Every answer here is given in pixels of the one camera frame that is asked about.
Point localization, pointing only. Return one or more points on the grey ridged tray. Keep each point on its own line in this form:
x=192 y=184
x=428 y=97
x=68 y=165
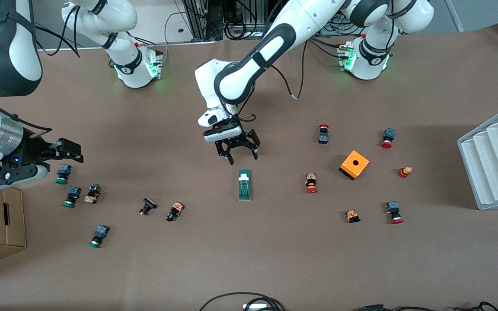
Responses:
x=491 y=172

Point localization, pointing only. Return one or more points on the orange button enclosure box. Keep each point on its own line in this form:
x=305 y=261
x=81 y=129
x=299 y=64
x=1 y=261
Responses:
x=348 y=166

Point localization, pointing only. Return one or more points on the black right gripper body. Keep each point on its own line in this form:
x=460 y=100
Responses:
x=37 y=151

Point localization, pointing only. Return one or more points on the red button orange block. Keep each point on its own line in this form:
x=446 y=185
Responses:
x=311 y=178

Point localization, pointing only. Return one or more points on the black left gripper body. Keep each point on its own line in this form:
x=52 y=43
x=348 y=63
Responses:
x=237 y=141

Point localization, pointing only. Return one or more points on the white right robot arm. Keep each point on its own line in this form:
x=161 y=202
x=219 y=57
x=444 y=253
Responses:
x=121 y=47

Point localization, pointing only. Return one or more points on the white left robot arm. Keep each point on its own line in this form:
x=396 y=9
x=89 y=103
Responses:
x=275 y=43

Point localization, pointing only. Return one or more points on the green mushroom push button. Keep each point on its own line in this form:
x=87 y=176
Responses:
x=64 y=172
x=74 y=192
x=101 y=232

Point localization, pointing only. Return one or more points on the black rectangular push button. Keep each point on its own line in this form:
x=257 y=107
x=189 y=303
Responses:
x=148 y=204

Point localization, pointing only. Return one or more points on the red mushroom push button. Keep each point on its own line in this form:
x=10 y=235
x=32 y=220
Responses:
x=323 y=138
x=389 y=134
x=392 y=207

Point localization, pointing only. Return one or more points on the red indicator orange tip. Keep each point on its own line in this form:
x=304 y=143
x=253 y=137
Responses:
x=403 y=172

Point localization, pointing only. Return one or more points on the white plug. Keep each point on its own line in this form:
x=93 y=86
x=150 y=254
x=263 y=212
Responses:
x=255 y=307

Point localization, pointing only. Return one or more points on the small orange contact block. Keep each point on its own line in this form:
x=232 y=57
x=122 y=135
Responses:
x=352 y=214

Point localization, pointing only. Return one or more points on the black selector switch orange block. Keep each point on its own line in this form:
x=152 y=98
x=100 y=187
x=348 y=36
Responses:
x=175 y=210
x=93 y=192

